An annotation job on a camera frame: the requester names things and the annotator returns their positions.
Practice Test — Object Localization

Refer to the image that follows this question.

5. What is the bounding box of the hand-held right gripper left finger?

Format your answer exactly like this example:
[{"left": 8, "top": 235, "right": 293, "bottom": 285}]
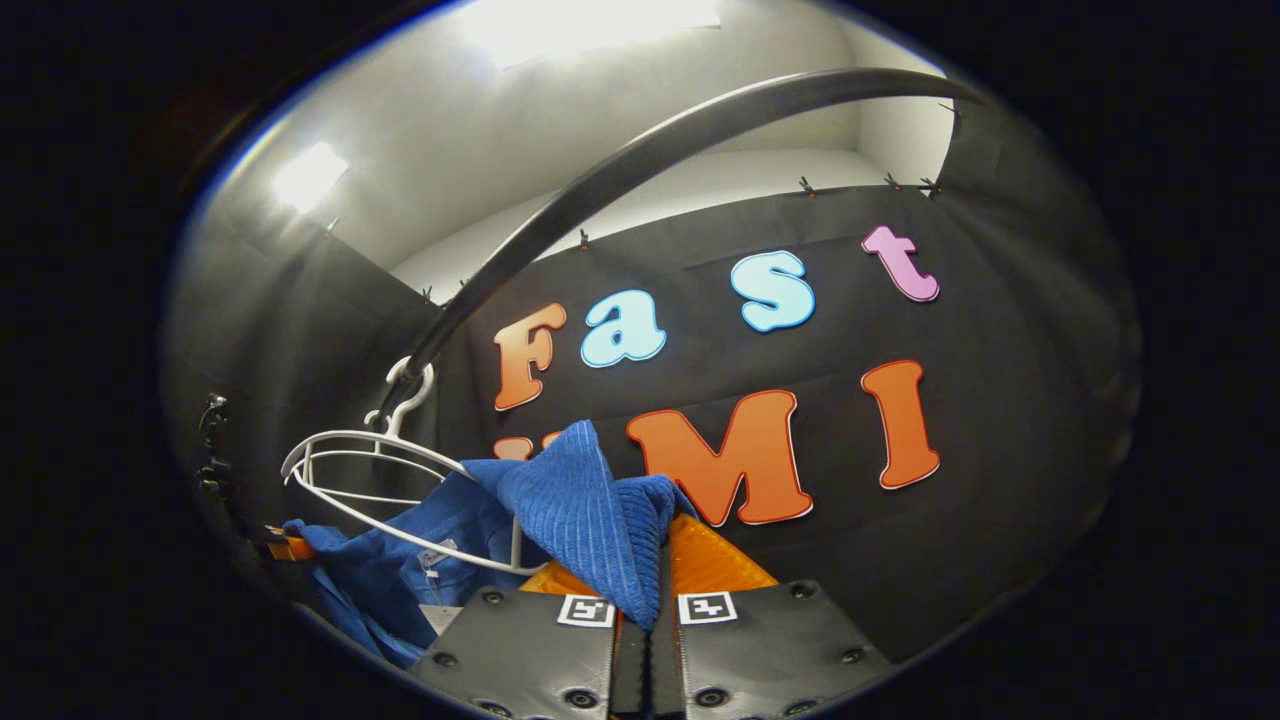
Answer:
[{"left": 408, "top": 560, "right": 651, "bottom": 720}]

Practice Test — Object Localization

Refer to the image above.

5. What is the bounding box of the black clothes rack rail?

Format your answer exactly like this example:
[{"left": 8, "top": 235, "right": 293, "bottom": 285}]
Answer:
[{"left": 365, "top": 67, "right": 991, "bottom": 426}]

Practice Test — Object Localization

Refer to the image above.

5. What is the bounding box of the row of small black clips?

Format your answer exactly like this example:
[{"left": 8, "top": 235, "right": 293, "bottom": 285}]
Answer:
[{"left": 322, "top": 100, "right": 961, "bottom": 303}]

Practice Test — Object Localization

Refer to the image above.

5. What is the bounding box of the blue corduroy jacket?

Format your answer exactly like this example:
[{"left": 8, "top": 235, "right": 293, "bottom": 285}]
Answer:
[{"left": 283, "top": 420, "right": 701, "bottom": 669}]

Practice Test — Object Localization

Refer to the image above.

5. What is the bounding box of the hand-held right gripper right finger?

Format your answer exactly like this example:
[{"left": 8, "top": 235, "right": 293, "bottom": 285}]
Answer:
[{"left": 650, "top": 512, "right": 896, "bottom": 720}]

